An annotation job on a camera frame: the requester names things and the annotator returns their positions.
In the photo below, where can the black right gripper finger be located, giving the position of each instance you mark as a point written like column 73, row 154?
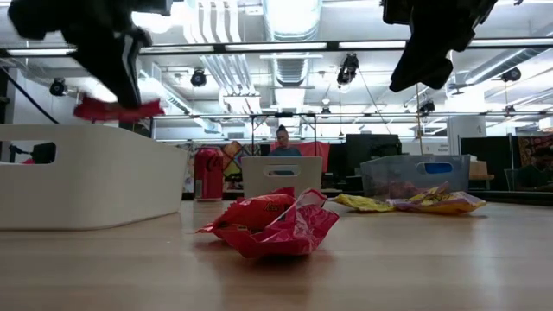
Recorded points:
column 410, row 60
column 440, row 65

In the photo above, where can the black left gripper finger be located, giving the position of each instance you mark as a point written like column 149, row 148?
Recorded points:
column 137, row 47
column 103, row 65

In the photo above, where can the red KitKat candy wrapper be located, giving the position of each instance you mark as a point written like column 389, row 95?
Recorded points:
column 285, row 235
column 99, row 112

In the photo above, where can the yellow Sour Patch candy bag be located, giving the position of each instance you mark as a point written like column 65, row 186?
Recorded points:
column 363, row 204
column 445, row 205

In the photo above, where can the black ceiling spotlight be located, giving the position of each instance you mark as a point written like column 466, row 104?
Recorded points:
column 426, row 108
column 511, row 74
column 198, row 78
column 58, row 87
column 347, row 69

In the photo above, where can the black distant rig beam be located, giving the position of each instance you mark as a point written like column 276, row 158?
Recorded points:
column 389, row 114

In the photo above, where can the white cabinet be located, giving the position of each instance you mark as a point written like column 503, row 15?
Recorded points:
column 466, row 134

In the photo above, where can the white ceiling pipes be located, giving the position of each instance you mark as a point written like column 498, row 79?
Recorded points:
column 224, row 65

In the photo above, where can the black monitor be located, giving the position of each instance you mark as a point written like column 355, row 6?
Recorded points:
column 371, row 149

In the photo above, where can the cardboard box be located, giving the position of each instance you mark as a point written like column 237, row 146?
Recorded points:
column 481, row 170

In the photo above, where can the smoky translucent plastic bin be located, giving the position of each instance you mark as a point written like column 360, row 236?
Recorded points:
column 389, row 173

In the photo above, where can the white plastic bin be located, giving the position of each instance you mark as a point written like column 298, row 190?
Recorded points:
column 108, row 181

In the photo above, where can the red cloth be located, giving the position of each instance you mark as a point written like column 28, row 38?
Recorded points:
column 317, row 149

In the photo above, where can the long ceiling light bar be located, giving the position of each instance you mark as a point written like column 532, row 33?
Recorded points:
column 276, row 46

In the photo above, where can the red soda can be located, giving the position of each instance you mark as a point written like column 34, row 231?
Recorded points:
column 208, row 173

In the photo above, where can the person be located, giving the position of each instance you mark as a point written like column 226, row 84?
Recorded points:
column 535, row 175
column 283, row 140

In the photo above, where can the colourful patterned quilt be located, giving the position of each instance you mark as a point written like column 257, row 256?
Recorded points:
column 233, row 166

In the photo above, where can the light grey plastic bin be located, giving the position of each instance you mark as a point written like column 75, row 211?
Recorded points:
column 259, row 181

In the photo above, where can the silver ceiling air duct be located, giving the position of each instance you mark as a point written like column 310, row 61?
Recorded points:
column 501, row 65
column 291, row 17

